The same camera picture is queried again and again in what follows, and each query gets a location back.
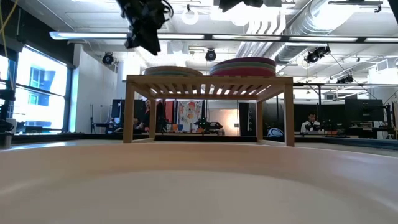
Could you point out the teal plate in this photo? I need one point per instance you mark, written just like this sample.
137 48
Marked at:
172 74

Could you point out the black cabinet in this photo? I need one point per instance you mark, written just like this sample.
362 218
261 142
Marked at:
247 118

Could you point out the black ceiling spotlight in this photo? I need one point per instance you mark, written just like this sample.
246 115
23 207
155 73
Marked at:
108 58
344 79
210 55
315 55

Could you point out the black monitor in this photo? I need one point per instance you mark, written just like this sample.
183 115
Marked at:
363 110

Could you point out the terracotta plate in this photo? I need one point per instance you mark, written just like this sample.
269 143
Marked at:
172 69

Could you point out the wooden slatted shelf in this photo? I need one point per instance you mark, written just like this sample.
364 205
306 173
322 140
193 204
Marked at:
211 81

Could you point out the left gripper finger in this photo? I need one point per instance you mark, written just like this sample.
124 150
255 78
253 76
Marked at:
150 40

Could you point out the magenta plate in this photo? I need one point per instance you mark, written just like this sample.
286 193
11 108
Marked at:
242 73

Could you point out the peach plate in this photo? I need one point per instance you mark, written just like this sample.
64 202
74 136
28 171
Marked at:
199 193

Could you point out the large window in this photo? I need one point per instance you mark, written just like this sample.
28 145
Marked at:
40 93

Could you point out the colourful printed poster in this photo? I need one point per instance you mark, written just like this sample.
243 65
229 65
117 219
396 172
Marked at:
189 113

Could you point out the black aluminium frame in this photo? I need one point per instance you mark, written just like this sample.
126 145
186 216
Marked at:
62 137

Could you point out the silver ventilation duct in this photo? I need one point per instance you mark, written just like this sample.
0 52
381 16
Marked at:
298 34

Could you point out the black machine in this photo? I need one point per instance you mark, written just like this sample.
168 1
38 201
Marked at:
208 125

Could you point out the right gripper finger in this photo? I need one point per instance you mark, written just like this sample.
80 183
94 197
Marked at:
230 4

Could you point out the long ceiling light bar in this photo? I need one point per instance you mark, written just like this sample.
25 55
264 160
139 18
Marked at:
93 35

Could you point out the purple plate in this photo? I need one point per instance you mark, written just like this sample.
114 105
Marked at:
242 60

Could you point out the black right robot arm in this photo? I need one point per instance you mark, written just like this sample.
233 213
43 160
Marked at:
395 7

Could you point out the person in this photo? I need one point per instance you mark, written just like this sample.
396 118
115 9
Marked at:
147 116
311 124

